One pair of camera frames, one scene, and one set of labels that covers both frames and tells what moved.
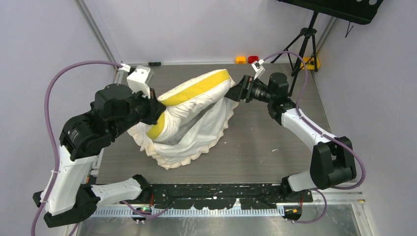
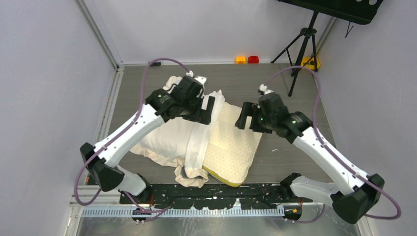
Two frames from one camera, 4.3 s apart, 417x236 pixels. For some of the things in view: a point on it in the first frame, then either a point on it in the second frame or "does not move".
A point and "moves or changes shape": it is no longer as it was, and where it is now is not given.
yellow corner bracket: [311, 65] does not move
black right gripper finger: [241, 91] to [247, 110]
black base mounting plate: [223, 196] does not move
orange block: [241, 60] does not move
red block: [251, 59] does not move
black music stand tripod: [361, 11] does not move
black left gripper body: [142, 109] to [192, 108]
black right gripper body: [261, 93] to [262, 123]
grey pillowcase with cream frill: [188, 139] moves or changes shape
